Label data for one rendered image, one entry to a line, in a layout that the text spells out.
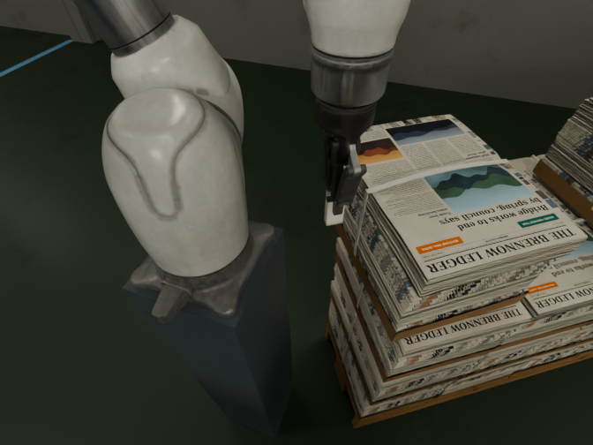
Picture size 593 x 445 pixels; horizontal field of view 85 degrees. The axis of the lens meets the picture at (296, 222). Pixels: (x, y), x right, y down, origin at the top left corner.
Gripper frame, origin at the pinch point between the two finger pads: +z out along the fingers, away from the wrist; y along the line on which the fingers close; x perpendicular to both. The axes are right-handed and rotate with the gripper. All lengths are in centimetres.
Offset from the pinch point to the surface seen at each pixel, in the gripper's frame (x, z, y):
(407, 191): -13.5, -0.2, 0.5
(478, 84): -203, 97, 196
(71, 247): 113, 105, 102
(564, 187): -67, 19, 9
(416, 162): -18.7, -0.3, 7.1
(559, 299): -45, 23, -17
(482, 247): -18.4, -0.6, -13.8
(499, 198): -27.7, -0.4, -5.2
